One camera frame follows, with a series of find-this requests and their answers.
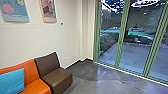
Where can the blue square cushion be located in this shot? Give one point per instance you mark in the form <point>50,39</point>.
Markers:
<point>11,81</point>

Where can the small dark wall fixture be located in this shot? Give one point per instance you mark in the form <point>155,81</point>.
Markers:
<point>61,23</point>

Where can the orange sofa seat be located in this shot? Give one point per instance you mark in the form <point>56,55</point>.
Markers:
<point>31,81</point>

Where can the brown sofa seat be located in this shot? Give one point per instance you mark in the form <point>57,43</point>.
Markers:
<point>53,73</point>

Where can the pink tan wall poster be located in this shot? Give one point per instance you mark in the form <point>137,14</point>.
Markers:
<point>48,10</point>

